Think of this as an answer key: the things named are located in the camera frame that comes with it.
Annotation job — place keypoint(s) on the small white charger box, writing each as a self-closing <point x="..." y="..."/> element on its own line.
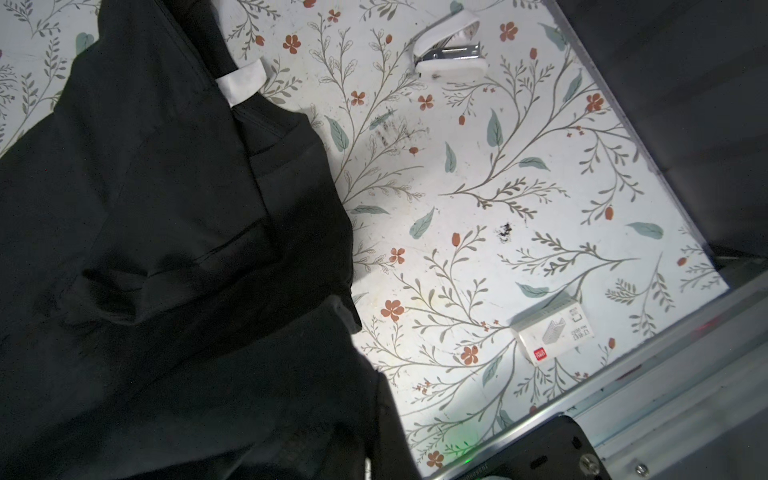
<point x="552" y="328"/>

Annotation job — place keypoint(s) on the white care label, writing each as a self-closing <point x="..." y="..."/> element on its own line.
<point x="241" y="84"/>

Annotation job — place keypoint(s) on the black t-shirt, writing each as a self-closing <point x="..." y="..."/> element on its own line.
<point x="176" y="278"/>

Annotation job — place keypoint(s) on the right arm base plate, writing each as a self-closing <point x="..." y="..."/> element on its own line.
<point x="556" y="450"/>

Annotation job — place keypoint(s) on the floral table mat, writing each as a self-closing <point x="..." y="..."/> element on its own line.
<point x="469" y="203"/>

